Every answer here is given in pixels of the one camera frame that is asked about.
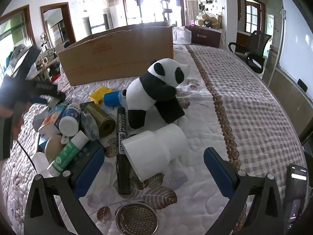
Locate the colourful small carton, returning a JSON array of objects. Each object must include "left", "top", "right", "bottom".
[{"left": 38, "top": 101, "right": 70, "bottom": 139}]

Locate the white green glue stick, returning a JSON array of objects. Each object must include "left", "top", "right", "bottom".
[{"left": 47, "top": 130, "right": 89, "bottom": 177}]

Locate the yellow plastic block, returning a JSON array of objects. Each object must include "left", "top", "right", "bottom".
[{"left": 89, "top": 86, "right": 112, "bottom": 104}]

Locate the olive bag roll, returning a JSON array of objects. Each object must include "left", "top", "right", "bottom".
[{"left": 85, "top": 103, "right": 116, "bottom": 138}]

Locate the blue cap container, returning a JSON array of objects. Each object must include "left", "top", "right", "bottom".
[{"left": 103, "top": 91, "right": 127, "bottom": 107}]

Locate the white PVC pipe coupling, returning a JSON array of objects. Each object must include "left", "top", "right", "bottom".
[{"left": 121, "top": 124, "right": 188, "bottom": 181}]

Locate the plush panda toy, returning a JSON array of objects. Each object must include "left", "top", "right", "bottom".
[{"left": 124, "top": 58, "right": 190, "bottom": 129}]

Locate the dark blue remote control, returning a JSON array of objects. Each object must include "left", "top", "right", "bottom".
[{"left": 66, "top": 140, "right": 106, "bottom": 179}]

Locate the person's left hand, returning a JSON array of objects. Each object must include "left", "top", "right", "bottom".
[{"left": 0, "top": 106, "right": 24, "bottom": 141}]

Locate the black smartphone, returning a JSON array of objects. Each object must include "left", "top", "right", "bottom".
[{"left": 283, "top": 164, "right": 308, "bottom": 231}]

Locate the beige round sponge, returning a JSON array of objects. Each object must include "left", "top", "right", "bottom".
[{"left": 45, "top": 135, "right": 64, "bottom": 163}]

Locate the metal sink strainer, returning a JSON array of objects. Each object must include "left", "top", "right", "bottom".
[{"left": 115, "top": 202, "right": 159, "bottom": 235}]

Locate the quilted bed cover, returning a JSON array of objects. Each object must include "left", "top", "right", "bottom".
[{"left": 0, "top": 43, "right": 308, "bottom": 235}]

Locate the cardboard box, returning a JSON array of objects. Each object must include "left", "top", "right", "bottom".
[{"left": 58, "top": 22, "right": 174, "bottom": 86}]

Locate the black office chair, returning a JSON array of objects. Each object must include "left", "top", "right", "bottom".
[{"left": 228, "top": 30, "right": 272, "bottom": 74}]

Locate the clear plastic container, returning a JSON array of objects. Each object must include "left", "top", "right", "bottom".
[{"left": 172, "top": 27, "right": 192, "bottom": 45}]

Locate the maroon storage box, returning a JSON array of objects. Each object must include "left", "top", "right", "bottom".
[{"left": 185, "top": 25, "right": 221, "bottom": 48}]

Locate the gold electric fan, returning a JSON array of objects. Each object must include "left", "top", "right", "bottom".
[{"left": 195, "top": 12, "right": 220, "bottom": 30}]

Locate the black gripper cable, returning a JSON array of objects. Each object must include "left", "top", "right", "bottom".
[{"left": 17, "top": 139, "right": 39, "bottom": 176}]

